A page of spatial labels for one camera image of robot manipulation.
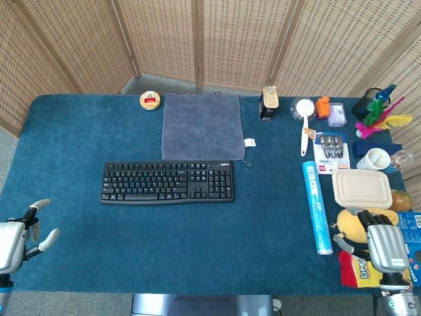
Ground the white paper cup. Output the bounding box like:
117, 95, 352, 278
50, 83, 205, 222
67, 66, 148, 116
356, 147, 391, 171

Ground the round red gold tin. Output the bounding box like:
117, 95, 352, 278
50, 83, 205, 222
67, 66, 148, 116
139, 92, 162, 111

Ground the black gold can box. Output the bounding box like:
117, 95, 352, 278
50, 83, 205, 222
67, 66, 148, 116
260, 86, 280, 122

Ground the colourful feather shuttlecock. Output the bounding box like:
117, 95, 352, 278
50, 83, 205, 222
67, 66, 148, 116
354, 96, 414, 140

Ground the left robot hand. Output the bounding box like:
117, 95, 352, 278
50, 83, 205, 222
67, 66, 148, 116
0, 199, 61, 275

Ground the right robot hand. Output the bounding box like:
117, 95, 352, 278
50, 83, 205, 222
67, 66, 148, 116
333, 210, 410, 274

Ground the blue Oreo cookie box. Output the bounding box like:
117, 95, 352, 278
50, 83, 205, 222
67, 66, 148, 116
397, 211, 421, 286

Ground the blue cling film roll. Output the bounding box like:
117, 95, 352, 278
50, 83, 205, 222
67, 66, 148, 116
301, 160, 335, 255

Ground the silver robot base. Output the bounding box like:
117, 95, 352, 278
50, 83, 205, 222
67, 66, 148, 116
130, 293, 274, 316

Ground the black pouch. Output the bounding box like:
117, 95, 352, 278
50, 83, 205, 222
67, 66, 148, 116
352, 88, 382, 120

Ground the black computer keyboard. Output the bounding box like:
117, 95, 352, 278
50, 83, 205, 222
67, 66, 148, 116
99, 160, 236, 206

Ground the beige lidded lunch box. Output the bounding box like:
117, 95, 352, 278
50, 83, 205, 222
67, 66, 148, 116
331, 169, 394, 211

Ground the blue table mat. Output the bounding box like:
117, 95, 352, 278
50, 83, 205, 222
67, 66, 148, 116
0, 93, 416, 296

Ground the green orange mango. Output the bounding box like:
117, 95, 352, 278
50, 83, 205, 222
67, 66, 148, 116
389, 190, 414, 212

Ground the red yellow Lipton package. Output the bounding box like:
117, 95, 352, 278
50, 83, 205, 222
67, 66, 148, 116
337, 250, 384, 289

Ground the clear purple small box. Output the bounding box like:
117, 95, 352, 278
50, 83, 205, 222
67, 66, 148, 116
327, 102, 347, 128

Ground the blue spray bottle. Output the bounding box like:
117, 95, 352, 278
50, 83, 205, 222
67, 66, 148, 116
373, 84, 397, 103

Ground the orange small box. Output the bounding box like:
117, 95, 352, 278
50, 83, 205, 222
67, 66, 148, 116
316, 95, 331, 119

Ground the bamboo folding screen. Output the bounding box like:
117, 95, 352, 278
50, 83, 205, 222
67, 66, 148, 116
0, 0, 421, 211

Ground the grey microfibre towel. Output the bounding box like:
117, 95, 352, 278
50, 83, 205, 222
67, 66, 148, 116
161, 93, 257, 167

